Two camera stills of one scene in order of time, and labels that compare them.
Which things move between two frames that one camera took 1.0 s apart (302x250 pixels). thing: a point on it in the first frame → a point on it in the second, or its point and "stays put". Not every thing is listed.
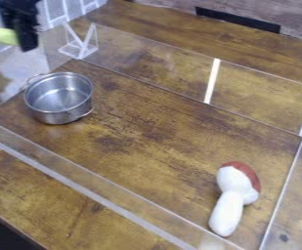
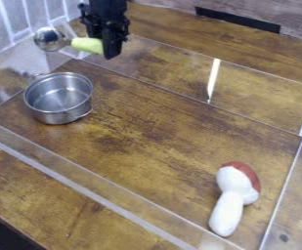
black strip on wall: [237, 20] stays put
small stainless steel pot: [58, 97] stays put
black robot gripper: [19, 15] → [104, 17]
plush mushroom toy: [239, 186] stays put
